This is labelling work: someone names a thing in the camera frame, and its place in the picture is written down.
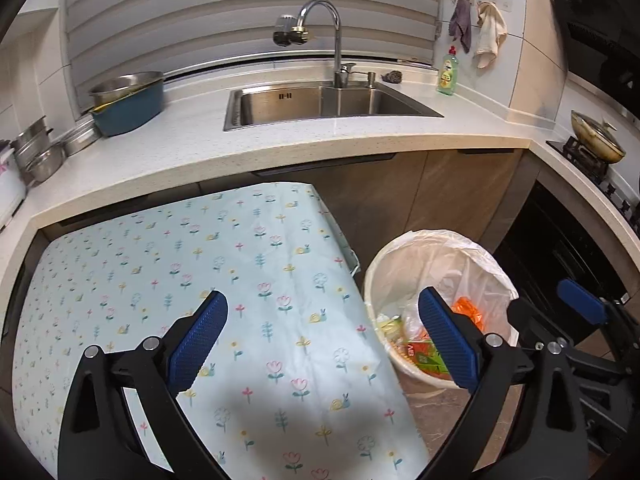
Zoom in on white trash bin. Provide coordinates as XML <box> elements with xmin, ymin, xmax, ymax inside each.
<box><xmin>363</xmin><ymin>230</ymin><xmax>521</xmax><ymax>391</ymax></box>

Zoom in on wooden base cabinet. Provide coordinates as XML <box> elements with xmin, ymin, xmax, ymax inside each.
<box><xmin>249</xmin><ymin>149</ymin><xmax>542</xmax><ymax>282</ymax></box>

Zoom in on tall steel pot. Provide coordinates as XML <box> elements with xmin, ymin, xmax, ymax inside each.
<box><xmin>10</xmin><ymin>115</ymin><xmax>54</xmax><ymax>171</ymax></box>

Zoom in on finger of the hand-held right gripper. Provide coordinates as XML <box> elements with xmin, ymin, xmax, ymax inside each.
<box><xmin>506</xmin><ymin>302</ymin><xmax>547</xmax><ymax>352</ymax></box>
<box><xmin>556</xmin><ymin>279</ymin><xmax>626</xmax><ymax>327</ymax></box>

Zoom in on stainless steel sink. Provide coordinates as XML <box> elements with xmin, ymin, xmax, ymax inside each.
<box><xmin>223</xmin><ymin>84</ymin><xmax>445</xmax><ymax>133</ymax></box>

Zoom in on blue basin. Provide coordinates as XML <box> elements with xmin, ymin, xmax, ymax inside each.
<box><xmin>91</xmin><ymin>78</ymin><xmax>166</xmax><ymax>137</ymax></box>

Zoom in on white appliance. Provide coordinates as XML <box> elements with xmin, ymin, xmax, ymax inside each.
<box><xmin>0</xmin><ymin>152</ymin><xmax>27</xmax><ymax>227</ymax></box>

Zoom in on beige cloth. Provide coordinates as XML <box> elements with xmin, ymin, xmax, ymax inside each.
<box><xmin>472</xmin><ymin>1</ymin><xmax>509</xmax><ymax>70</ymax></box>

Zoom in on green labelled packet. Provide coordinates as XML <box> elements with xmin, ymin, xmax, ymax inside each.
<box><xmin>406</xmin><ymin>341</ymin><xmax>454</xmax><ymax>379</ymax></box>

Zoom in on lidded frying pan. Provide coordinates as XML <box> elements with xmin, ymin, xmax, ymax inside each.
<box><xmin>571</xmin><ymin>109</ymin><xmax>626</xmax><ymax>153</ymax></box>

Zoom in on purple cloth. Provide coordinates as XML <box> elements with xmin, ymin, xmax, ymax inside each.
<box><xmin>448</xmin><ymin>0</ymin><xmax>474</xmax><ymax>55</ymax></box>

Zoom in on grey window blinds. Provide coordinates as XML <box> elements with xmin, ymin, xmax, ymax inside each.
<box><xmin>59</xmin><ymin>0</ymin><xmax>447</xmax><ymax>107</ymax></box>

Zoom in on orange plastic bag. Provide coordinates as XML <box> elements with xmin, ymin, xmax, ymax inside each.
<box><xmin>452</xmin><ymin>296</ymin><xmax>486</xmax><ymax>334</ymax></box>

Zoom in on green dish soap bottle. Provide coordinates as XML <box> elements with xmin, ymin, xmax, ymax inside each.
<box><xmin>436</xmin><ymin>45</ymin><xmax>460</xmax><ymax>96</ymax></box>

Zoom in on gas stove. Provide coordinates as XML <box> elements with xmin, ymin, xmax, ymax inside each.
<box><xmin>545</xmin><ymin>137</ymin><xmax>640</xmax><ymax>234</ymax></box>

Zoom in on chrome faucet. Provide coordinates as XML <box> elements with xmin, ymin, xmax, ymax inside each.
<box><xmin>272</xmin><ymin>0</ymin><xmax>357</xmax><ymax>89</ymax></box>

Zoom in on wok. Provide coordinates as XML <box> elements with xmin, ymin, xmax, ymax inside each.
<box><xmin>571</xmin><ymin>122</ymin><xmax>627</xmax><ymax>164</ymax></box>

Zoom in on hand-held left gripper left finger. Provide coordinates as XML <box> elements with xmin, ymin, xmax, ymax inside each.
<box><xmin>57</xmin><ymin>290</ymin><xmax>231</xmax><ymax>480</ymax></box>

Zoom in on floral tablecloth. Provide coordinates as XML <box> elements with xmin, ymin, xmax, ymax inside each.
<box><xmin>10</xmin><ymin>182</ymin><xmax>432</xmax><ymax>480</ymax></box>

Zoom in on black range hood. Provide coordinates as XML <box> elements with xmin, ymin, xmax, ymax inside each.
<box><xmin>547</xmin><ymin>0</ymin><xmax>640</xmax><ymax>107</ymax></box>

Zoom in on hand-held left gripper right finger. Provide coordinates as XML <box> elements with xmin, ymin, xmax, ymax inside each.
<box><xmin>417</xmin><ymin>286</ymin><xmax>589</xmax><ymax>480</ymax></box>

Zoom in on black built-in oven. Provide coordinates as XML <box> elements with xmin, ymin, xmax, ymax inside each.
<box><xmin>492</xmin><ymin>180</ymin><xmax>635</xmax><ymax>352</ymax></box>

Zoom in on green yellow plastic bag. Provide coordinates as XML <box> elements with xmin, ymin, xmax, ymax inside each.
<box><xmin>377</xmin><ymin>313</ymin><xmax>407</xmax><ymax>347</ymax></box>

